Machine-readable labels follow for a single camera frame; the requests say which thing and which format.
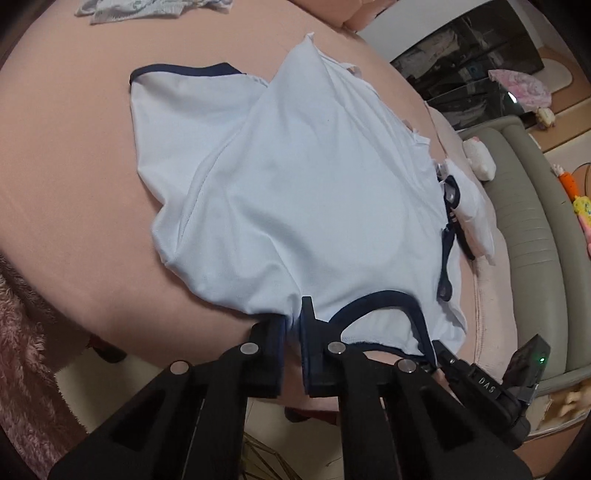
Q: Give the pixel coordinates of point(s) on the small beige plush toy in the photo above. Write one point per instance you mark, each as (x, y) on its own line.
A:
(545, 117)

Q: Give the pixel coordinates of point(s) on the white plush toy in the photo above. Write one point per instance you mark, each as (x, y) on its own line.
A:
(480, 157)

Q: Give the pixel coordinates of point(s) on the beige doll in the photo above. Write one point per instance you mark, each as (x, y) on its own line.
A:
(570, 401)

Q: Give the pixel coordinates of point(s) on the cream waffle blanket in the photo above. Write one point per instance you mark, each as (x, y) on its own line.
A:
(489, 300)

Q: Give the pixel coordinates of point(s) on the pink printed cloth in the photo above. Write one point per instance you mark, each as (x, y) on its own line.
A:
(521, 85)

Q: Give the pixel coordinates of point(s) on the grey-green padded headboard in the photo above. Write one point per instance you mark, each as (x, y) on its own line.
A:
(531, 230)

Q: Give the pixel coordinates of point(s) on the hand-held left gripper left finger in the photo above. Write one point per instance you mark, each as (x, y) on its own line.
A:
(268, 357)

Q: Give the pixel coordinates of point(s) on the pink bed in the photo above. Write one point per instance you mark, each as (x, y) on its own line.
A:
(69, 161)

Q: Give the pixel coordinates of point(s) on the rolled pink duvet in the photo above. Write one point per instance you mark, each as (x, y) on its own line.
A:
(341, 11)

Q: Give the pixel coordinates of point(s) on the yellow sponge plush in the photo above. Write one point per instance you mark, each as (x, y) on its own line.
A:
(582, 207)

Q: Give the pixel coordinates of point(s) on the black glass wardrobe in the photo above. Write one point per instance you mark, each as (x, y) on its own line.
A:
(471, 50)

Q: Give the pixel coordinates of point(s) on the white T-shirt with navy trim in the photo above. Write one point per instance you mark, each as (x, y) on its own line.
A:
(300, 184)

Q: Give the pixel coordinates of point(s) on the orange carrot plush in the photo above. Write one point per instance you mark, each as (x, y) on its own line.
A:
(569, 182)

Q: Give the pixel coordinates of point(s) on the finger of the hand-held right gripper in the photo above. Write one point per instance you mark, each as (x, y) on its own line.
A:
(450, 367)

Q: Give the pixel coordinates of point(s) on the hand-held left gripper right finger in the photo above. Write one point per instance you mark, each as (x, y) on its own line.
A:
(314, 353)

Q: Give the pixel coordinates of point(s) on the grey patterned white garment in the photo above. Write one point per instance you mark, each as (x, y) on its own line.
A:
(147, 9)

